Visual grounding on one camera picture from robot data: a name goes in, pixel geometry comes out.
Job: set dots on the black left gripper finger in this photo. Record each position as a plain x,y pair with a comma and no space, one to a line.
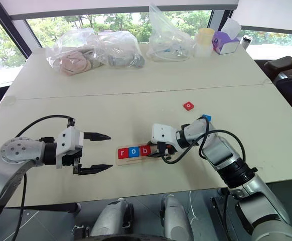
95,136
95,169

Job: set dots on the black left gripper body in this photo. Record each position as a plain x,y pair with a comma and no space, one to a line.
69,159

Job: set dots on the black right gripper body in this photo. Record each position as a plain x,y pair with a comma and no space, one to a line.
170,150

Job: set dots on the red letter b block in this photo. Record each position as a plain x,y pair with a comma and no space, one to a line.
145,150

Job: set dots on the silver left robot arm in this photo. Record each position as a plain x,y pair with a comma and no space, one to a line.
13,153

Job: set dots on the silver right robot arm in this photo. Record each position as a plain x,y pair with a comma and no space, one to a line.
223,153

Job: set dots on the wooden letter tray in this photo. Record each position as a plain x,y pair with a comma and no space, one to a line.
136,160

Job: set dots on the blue letter o block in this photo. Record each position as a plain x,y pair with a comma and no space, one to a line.
133,151

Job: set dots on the red letter r block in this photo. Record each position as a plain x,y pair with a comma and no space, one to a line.
123,153

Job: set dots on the red letter o block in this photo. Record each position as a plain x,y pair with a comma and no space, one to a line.
188,105

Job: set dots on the silver robot leg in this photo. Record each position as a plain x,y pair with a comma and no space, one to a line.
111,218
176,218

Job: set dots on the plastic bag with pink cloth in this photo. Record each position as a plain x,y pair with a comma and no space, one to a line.
73,57

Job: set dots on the plastic bag with grey items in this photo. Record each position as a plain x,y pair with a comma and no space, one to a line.
123,54

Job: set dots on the clear plastic container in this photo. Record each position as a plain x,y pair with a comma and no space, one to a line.
202,50

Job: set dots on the tall clear plastic bag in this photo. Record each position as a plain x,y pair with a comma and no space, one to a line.
168,37

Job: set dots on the yellow plastic cup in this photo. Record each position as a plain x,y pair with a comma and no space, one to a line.
206,37

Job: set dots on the purple tissue box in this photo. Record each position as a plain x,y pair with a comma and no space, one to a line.
225,41

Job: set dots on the white metal can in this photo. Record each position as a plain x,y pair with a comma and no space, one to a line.
245,41

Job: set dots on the black office chair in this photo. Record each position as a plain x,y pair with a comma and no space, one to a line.
286,72

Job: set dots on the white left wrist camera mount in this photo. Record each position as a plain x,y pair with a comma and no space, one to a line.
69,140

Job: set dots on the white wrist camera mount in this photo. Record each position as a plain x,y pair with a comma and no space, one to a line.
162,133
69,140

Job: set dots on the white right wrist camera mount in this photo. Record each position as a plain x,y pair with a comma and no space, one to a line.
162,133

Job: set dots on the black table frame bar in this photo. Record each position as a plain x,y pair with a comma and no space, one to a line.
43,208

